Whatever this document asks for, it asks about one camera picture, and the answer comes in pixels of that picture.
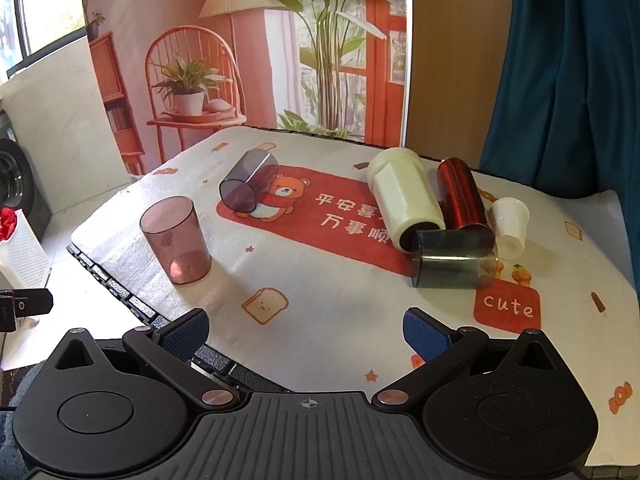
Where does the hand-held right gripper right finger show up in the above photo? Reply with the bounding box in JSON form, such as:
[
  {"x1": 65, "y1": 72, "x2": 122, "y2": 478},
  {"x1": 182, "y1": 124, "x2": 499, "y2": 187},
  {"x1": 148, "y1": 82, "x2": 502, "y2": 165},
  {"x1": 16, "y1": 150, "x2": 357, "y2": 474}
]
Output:
[{"x1": 371, "y1": 306, "x2": 558, "y2": 413}]

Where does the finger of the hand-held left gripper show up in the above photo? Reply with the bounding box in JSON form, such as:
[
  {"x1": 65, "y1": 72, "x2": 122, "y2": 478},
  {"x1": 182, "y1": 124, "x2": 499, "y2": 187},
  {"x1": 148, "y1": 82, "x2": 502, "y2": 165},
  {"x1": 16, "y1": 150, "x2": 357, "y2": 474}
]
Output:
[{"x1": 0, "y1": 287, "x2": 54, "y2": 333}]

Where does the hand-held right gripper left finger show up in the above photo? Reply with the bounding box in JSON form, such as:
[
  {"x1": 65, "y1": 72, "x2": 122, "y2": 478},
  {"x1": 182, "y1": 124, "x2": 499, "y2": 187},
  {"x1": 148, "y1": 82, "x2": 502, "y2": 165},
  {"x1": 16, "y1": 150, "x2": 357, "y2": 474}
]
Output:
[{"x1": 45, "y1": 308, "x2": 242, "y2": 414}]

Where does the dark green transparent cup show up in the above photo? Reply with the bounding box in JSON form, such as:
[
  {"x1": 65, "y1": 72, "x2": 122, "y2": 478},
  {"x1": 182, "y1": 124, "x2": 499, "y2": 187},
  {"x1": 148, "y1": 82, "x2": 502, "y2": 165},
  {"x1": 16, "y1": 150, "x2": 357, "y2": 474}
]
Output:
[{"x1": 410, "y1": 228, "x2": 501, "y2": 291}]

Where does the pink transparent cup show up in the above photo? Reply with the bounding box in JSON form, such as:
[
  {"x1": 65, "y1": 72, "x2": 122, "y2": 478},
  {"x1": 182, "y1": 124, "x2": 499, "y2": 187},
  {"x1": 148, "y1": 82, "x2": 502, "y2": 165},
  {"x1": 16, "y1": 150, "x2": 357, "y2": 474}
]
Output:
[{"x1": 139, "y1": 196, "x2": 212, "y2": 287}]

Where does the small white cup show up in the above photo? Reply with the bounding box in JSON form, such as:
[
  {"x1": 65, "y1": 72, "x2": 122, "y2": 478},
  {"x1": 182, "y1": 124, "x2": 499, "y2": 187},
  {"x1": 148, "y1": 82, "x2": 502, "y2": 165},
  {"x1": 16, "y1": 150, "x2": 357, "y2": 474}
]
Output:
[{"x1": 487, "y1": 197, "x2": 531, "y2": 261}]

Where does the cream faceted cup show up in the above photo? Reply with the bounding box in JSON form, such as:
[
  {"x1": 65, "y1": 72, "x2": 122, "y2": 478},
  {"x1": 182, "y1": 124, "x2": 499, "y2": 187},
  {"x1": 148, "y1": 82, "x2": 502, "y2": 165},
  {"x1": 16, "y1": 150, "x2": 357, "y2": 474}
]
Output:
[{"x1": 368, "y1": 147, "x2": 447, "y2": 250}]

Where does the red metallic cup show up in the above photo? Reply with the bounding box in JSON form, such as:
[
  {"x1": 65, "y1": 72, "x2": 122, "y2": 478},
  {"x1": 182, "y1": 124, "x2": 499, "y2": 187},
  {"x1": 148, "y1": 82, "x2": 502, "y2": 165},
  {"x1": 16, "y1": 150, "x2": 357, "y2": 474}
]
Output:
[{"x1": 437, "y1": 157, "x2": 493, "y2": 233}]

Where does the purple transparent cup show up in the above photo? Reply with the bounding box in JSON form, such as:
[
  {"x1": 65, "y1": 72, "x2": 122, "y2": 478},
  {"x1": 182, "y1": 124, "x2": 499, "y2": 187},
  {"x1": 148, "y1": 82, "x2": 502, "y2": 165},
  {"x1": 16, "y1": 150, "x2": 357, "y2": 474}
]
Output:
[{"x1": 219, "y1": 150, "x2": 281, "y2": 218}]

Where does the white perforated basket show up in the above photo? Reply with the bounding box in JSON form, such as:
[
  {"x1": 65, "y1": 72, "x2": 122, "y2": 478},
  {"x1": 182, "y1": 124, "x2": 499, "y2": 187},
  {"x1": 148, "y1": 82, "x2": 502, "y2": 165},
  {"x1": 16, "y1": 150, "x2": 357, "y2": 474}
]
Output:
[{"x1": 0, "y1": 210, "x2": 51, "y2": 291}]

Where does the bear print tablecloth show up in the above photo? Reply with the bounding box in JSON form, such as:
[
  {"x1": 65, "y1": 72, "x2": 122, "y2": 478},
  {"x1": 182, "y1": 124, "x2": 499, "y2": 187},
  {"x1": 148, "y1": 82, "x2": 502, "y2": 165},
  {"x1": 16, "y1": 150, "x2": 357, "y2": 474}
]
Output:
[{"x1": 70, "y1": 127, "x2": 640, "y2": 468}]

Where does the washing machine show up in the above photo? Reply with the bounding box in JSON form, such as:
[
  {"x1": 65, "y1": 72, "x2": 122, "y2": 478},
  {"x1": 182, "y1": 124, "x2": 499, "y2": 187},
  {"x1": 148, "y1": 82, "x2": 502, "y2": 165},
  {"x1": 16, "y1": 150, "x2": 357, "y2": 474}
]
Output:
[{"x1": 0, "y1": 110, "x2": 53, "y2": 241}]

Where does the blue cloth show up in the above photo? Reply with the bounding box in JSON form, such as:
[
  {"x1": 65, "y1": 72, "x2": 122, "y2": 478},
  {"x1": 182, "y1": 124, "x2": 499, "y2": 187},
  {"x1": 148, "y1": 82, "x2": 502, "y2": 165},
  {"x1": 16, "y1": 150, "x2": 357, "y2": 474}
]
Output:
[{"x1": 0, "y1": 365, "x2": 46, "y2": 480}]

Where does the wooden door panel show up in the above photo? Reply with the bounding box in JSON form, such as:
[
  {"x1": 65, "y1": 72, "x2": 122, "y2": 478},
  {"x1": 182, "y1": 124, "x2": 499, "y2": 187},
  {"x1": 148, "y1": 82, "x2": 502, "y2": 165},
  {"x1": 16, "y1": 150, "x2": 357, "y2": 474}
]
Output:
[{"x1": 405, "y1": 0, "x2": 516, "y2": 168}]

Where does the blue curtain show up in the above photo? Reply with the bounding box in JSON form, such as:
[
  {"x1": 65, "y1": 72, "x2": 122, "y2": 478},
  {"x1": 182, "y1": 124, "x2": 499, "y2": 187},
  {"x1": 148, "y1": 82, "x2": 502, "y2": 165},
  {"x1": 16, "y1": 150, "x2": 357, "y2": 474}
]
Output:
[{"x1": 480, "y1": 0, "x2": 640, "y2": 201}]

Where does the window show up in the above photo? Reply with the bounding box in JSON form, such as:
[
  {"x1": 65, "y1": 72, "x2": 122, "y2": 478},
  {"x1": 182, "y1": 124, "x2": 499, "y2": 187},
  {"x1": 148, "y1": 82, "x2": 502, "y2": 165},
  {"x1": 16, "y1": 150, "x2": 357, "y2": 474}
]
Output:
[{"x1": 0, "y1": 0, "x2": 86, "y2": 81}]

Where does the wall poster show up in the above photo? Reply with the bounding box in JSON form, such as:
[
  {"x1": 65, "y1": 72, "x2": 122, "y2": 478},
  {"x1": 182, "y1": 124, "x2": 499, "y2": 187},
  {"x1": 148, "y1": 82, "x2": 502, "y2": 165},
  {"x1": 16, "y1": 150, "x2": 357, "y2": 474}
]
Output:
[{"x1": 80, "y1": 0, "x2": 413, "y2": 176}]

